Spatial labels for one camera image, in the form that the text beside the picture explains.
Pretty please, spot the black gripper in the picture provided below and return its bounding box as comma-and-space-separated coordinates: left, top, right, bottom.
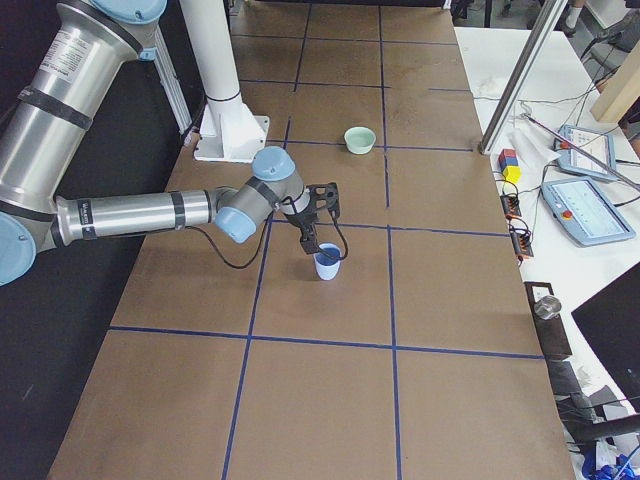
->
285, 202, 320, 255

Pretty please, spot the light blue plastic cup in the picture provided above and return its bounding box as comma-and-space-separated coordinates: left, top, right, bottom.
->
313, 243, 342, 281

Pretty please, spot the light green bowl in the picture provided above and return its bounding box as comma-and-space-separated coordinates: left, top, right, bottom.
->
344, 126, 376, 155

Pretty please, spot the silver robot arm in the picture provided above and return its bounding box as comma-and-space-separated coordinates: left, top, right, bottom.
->
1, 1, 319, 283

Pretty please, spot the black orange connector left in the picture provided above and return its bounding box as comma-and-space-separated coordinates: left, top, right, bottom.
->
500, 195, 522, 219

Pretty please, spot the black orange connector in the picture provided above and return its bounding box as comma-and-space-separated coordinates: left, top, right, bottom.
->
509, 227, 534, 260
500, 195, 522, 219

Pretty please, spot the black orange connector right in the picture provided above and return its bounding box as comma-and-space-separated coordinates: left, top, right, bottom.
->
509, 227, 534, 260

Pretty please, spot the yellow block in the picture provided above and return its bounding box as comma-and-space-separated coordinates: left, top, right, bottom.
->
502, 165, 521, 184

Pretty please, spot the white crumpled tissue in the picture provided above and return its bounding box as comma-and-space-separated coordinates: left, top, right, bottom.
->
476, 75, 507, 99

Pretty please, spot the white folded paper towel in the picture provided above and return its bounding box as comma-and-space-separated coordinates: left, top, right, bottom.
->
505, 117, 560, 169

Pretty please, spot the silver metal cylinder weight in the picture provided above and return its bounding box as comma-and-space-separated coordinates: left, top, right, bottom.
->
533, 295, 562, 320

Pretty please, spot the black metal plate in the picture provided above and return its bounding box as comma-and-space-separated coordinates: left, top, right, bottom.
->
524, 281, 572, 361

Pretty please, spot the near teach pendant tablet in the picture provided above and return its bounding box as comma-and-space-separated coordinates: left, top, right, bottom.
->
541, 177, 636, 247

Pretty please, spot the teach pendant tablet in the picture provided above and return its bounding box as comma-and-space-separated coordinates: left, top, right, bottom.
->
541, 177, 636, 247
554, 125, 617, 182

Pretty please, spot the grabber reacher stick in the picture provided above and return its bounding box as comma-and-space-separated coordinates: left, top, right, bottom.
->
520, 113, 639, 192

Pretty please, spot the far teach pendant tablet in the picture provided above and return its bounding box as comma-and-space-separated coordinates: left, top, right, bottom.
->
554, 125, 617, 182

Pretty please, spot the black monitor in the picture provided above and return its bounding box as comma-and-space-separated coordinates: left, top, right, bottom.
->
572, 265, 639, 411

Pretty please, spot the wooden board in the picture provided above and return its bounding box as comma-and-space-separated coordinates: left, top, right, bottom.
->
591, 44, 640, 123

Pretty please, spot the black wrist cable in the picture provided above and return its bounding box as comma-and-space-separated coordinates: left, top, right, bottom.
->
197, 197, 349, 270

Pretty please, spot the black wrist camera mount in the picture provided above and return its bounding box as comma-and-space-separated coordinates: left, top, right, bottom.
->
307, 182, 340, 219

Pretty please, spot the white pedestal column base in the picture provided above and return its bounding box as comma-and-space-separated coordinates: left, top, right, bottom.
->
180, 0, 269, 163

